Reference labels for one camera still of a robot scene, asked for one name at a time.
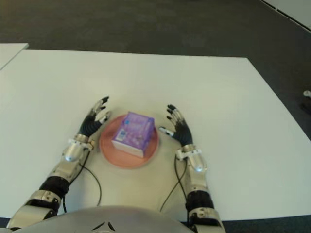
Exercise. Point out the white table with grey rail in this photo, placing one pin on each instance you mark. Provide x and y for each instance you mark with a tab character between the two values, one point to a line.
291	9

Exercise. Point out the white side table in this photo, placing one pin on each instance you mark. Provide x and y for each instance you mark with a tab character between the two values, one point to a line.
9	52

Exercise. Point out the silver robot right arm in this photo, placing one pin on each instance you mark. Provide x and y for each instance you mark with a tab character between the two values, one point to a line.
198	162

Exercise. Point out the silver robot torso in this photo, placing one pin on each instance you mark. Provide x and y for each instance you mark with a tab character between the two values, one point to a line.
116	218

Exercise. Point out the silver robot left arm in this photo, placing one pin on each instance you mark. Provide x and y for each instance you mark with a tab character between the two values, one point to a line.
70	153

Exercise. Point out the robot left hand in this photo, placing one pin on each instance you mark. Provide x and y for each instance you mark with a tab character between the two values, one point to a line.
91	125

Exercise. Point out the pink round plate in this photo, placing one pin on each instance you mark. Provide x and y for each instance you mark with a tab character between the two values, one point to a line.
107	145

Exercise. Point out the purple white tissue pack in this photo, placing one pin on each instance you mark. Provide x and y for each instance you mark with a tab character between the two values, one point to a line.
134	131

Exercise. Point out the dark stand with white cap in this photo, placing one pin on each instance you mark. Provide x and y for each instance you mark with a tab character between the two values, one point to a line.
307	102

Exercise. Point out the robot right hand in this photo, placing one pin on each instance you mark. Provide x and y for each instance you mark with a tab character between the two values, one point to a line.
183	133

